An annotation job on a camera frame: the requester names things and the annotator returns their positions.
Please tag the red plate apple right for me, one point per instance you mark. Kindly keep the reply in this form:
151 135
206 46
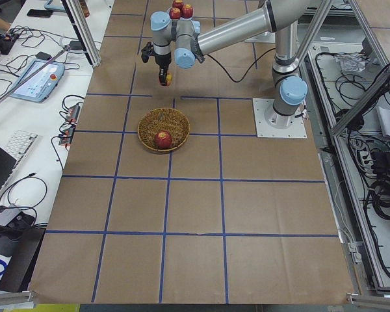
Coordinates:
187 11

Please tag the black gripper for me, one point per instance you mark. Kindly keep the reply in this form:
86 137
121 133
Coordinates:
162 60

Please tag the woven wicker basket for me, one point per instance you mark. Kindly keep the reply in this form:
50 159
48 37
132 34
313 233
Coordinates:
168 119

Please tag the light blue plate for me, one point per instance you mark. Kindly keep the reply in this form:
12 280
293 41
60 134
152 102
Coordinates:
180 18

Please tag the red plate apple front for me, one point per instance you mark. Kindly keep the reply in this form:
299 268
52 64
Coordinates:
175 13

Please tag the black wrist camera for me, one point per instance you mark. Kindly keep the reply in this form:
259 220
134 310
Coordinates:
146 52

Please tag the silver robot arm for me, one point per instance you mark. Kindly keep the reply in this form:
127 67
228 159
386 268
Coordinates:
180 41

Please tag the black smartphone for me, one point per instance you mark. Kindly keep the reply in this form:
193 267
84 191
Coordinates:
39 13

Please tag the red yellow apple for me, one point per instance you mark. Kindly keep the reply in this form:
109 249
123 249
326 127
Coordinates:
169 79

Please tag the red plate apple back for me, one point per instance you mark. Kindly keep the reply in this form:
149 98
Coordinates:
178 4

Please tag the teach pendant tablet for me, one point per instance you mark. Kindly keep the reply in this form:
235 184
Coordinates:
41 85

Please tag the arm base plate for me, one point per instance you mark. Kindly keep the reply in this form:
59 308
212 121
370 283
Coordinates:
269 124

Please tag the aluminium frame post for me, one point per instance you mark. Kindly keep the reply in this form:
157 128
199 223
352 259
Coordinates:
80 26

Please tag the white keyboard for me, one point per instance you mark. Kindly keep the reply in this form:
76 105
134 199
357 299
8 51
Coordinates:
19 144

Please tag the red plate apple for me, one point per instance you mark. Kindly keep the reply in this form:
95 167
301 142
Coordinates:
178 4
187 11
175 13

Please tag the black box on desk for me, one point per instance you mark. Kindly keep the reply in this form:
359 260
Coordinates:
18 274

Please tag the dark red basket apple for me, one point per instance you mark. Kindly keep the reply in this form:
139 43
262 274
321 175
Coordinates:
163 140

